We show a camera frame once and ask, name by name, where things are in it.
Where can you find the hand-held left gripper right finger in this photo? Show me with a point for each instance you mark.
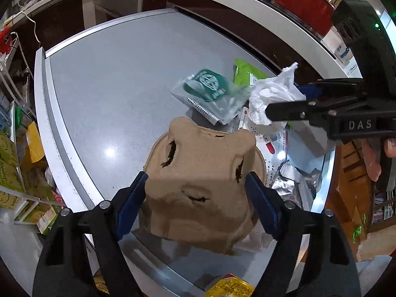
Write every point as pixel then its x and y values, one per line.
pixel 261 201

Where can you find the green plastic object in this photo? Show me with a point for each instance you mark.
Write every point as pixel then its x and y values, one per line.
pixel 359 230

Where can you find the yellow smiley boxes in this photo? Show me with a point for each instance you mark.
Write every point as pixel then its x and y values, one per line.
pixel 9 167

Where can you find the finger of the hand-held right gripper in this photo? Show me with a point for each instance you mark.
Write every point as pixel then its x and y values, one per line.
pixel 311 90
pixel 287 112

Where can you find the green wet wipes packet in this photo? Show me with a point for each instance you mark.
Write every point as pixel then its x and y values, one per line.
pixel 244 71

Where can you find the red plastic object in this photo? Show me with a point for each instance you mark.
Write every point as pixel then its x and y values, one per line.
pixel 4 38

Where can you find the white tissue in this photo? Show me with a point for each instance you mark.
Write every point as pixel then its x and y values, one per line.
pixel 269 92

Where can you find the yellow paper bag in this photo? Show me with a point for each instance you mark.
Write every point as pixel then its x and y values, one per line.
pixel 35 145

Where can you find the green yellow carton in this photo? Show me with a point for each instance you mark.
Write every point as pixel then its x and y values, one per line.
pixel 48 221

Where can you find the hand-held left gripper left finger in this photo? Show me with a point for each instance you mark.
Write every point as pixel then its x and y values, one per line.
pixel 133 201

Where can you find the silver foil wrapper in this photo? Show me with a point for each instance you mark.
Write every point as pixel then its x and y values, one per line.
pixel 287 173

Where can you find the person's right hand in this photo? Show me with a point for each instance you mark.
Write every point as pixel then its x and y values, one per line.
pixel 372 164

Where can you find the yellow snack packet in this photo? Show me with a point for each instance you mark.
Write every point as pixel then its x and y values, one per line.
pixel 230 287

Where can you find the white red printed paper packet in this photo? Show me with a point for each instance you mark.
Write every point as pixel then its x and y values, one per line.
pixel 273 144

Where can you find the red cooking pot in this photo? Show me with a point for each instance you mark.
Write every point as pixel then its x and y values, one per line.
pixel 303 3

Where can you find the clear plastic bag green print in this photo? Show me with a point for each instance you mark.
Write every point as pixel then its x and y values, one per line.
pixel 207 83

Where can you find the brown cardboard cup carrier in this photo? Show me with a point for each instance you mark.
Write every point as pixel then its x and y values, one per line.
pixel 201 167

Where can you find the light grey cloth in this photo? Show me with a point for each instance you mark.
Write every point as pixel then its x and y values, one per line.
pixel 376 275

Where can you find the white kitchen counter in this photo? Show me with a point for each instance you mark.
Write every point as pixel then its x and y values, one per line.
pixel 216 3

